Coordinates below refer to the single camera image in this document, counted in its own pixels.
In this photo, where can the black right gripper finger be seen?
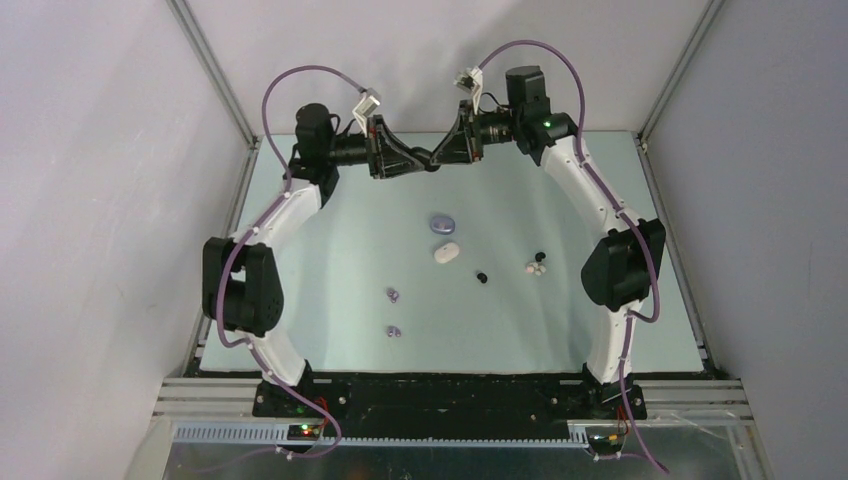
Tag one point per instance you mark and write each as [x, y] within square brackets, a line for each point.
[448, 145]
[449, 160]

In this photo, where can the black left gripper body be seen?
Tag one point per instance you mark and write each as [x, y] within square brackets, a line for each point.
[376, 148]

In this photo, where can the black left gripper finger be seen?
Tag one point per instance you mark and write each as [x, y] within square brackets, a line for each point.
[418, 154]
[415, 166]

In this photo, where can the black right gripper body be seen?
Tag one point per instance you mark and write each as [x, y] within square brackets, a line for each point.
[470, 122]

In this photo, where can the white earbud charging case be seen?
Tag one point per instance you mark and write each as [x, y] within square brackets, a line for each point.
[446, 252]

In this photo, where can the black earbud charging case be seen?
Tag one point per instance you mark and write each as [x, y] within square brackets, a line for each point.
[432, 164]

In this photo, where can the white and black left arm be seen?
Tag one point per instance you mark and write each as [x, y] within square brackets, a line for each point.
[242, 289]

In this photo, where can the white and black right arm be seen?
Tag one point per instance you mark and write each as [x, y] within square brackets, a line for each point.
[622, 269]

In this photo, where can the purple earbud charging case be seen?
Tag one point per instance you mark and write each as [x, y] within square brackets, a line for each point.
[442, 225]

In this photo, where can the purple earbud far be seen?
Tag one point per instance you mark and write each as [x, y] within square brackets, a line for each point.
[393, 295]

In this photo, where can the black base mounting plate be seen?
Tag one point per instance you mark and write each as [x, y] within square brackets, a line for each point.
[430, 406]

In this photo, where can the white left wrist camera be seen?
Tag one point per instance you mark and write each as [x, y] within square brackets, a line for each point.
[369, 101]

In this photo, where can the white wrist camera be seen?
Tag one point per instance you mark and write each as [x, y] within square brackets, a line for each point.
[469, 80]
[369, 101]

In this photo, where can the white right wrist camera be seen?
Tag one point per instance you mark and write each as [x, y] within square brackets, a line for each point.
[469, 80]

